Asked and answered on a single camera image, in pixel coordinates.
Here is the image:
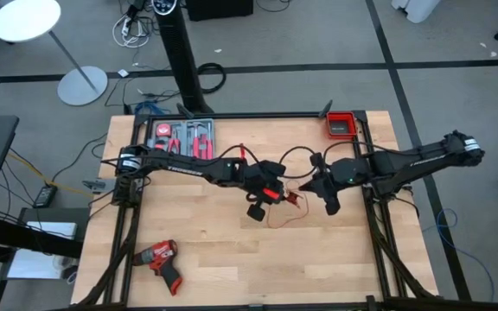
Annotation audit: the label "black side stand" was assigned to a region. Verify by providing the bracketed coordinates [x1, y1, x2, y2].
[0, 206, 91, 311]

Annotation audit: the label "red handled screwdriver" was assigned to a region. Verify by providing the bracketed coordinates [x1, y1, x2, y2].
[201, 133, 214, 161]

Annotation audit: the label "black right camera cable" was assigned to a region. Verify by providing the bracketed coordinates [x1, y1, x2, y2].
[322, 140, 410, 165]

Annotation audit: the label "black tower fan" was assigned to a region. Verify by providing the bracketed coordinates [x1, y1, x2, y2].
[150, 0, 216, 116]

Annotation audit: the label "long blue floor cable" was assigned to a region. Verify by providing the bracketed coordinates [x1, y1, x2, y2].
[421, 207, 496, 303]

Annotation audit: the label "red handled hammer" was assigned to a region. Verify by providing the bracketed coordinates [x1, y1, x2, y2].
[187, 121, 208, 160]

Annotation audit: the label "black box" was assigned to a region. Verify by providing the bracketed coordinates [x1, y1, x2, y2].
[185, 0, 255, 22]

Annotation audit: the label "white power strip cables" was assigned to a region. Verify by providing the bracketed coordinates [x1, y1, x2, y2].
[112, 11, 152, 49]

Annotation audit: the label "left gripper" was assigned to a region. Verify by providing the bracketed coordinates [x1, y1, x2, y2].
[244, 160, 292, 223]

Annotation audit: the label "blue cable bundle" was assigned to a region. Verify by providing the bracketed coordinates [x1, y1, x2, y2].
[134, 100, 169, 117]

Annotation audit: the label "black power adapter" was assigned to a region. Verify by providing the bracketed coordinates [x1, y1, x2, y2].
[33, 183, 59, 210]

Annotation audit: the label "grey tool kit case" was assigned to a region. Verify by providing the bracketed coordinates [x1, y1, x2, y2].
[145, 117, 216, 162]

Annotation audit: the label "black left camera cable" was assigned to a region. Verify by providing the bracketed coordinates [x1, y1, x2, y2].
[212, 144, 318, 179]

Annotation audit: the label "red black cordless drill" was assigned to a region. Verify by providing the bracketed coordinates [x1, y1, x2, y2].
[131, 238, 185, 297]

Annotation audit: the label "black wire spool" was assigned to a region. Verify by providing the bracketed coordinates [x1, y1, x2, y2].
[284, 191, 305, 207]

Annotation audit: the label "white flat box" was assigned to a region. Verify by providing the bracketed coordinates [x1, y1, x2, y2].
[26, 220, 80, 241]

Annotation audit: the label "white plastic container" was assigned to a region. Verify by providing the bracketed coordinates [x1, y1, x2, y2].
[390, 0, 443, 24]

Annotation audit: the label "black aluminium rig frame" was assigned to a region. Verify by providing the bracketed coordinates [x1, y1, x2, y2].
[58, 99, 498, 311]

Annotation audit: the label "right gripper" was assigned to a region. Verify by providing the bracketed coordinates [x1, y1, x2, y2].
[298, 153, 343, 217]

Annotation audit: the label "white round side table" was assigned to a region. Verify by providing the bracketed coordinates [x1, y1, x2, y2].
[0, 0, 109, 107]

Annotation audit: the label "coiled black floor cable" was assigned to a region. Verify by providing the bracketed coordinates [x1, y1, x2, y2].
[196, 61, 228, 95]

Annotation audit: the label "small red plastic bin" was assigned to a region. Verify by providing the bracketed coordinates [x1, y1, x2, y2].
[325, 110, 359, 141]

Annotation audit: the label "black camera cable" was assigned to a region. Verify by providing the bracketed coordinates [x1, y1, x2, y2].
[322, 140, 410, 165]
[212, 144, 318, 179]

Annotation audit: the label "red handled pliers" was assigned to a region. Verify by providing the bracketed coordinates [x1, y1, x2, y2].
[166, 136, 182, 156]

